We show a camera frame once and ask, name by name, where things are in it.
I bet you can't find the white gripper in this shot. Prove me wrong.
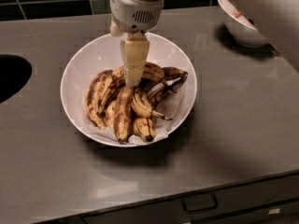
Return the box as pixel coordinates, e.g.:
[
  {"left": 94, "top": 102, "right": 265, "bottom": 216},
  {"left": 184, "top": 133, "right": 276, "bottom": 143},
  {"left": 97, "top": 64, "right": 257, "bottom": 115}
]
[{"left": 109, "top": 0, "right": 164, "bottom": 87}]

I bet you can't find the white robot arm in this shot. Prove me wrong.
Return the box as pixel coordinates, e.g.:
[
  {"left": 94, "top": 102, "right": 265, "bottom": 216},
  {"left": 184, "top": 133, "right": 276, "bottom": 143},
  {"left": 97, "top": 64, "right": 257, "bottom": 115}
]
[{"left": 110, "top": 0, "right": 299, "bottom": 67}]

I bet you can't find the large white bowl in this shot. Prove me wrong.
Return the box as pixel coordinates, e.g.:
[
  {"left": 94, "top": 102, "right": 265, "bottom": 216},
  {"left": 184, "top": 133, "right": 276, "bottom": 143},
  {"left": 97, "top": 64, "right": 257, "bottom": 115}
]
[{"left": 60, "top": 33, "right": 197, "bottom": 133}]

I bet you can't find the left brown spotted banana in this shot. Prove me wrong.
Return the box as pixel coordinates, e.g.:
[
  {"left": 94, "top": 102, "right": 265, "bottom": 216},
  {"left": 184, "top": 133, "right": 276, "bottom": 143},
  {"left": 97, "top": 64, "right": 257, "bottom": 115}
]
[{"left": 85, "top": 70, "right": 112, "bottom": 129}]

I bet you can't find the brown spotted banana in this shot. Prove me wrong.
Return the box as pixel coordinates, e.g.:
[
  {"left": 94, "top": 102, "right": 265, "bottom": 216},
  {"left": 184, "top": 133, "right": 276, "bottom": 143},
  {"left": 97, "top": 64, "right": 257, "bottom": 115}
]
[
  {"left": 114, "top": 86, "right": 134, "bottom": 143},
  {"left": 85, "top": 70, "right": 112, "bottom": 129}
]

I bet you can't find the dark right banana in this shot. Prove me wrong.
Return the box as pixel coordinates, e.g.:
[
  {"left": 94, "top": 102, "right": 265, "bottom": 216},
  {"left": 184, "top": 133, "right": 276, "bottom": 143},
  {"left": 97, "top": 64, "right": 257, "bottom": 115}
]
[{"left": 143, "top": 67, "right": 188, "bottom": 107}]

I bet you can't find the small curved spotted banana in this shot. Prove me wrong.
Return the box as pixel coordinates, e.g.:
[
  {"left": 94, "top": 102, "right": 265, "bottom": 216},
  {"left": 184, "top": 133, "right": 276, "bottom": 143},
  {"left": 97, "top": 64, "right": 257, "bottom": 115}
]
[{"left": 132, "top": 87, "right": 171, "bottom": 120}]

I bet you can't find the middle brown spotted banana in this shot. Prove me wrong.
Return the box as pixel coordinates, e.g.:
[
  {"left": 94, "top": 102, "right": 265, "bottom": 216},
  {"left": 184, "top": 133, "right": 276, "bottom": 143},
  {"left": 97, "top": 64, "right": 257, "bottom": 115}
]
[{"left": 114, "top": 86, "right": 134, "bottom": 143}]

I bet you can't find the white paper bowl liner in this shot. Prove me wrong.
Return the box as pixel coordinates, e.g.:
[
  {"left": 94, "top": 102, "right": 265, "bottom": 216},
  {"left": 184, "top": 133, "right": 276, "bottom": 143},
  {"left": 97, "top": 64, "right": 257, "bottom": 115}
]
[{"left": 78, "top": 84, "right": 192, "bottom": 147}]

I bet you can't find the lower short spotted banana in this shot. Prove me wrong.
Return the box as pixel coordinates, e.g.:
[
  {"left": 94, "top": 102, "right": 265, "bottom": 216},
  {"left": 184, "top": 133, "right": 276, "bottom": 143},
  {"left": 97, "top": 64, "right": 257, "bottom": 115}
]
[{"left": 133, "top": 117, "right": 156, "bottom": 142}]

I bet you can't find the dark drawer with handle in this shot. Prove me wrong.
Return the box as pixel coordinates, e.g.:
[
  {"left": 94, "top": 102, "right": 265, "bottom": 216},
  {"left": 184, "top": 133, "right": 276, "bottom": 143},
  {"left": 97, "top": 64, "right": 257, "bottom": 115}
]
[{"left": 82, "top": 174, "right": 299, "bottom": 224}]

